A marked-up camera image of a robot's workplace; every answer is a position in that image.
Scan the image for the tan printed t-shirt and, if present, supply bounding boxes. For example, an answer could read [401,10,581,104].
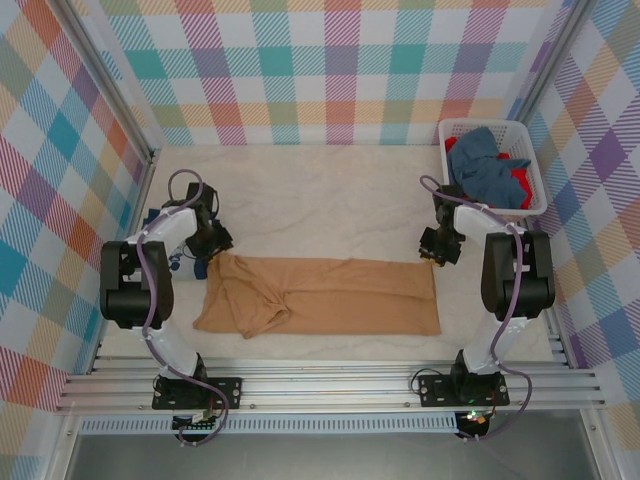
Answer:
[192,254,443,342]

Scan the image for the folded blue and white t-shirt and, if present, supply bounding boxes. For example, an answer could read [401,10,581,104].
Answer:
[141,207,222,282]

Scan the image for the grey-blue crumpled t-shirt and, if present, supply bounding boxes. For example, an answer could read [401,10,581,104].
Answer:
[446,126,533,209]

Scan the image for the white plastic laundry basket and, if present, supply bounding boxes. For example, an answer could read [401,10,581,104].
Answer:
[438,118,550,218]

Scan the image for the small circuit board with led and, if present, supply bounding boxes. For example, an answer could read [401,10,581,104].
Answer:
[458,409,492,437]

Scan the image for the grey metal panel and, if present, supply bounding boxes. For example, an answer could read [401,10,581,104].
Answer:
[64,433,601,480]

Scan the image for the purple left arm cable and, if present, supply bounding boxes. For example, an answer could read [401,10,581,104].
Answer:
[137,169,232,447]

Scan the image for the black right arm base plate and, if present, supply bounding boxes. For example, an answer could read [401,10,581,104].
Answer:
[417,372,511,409]

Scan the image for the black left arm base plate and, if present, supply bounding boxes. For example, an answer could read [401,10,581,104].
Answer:
[151,375,245,411]

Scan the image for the aluminium mounting rail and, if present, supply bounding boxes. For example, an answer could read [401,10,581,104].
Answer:
[54,355,609,415]

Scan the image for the white slotted cable tray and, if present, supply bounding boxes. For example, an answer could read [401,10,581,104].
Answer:
[78,412,459,436]

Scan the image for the aluminium corner post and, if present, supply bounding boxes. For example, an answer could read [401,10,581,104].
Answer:
[512,0,599,129]
[58,0,157,162]

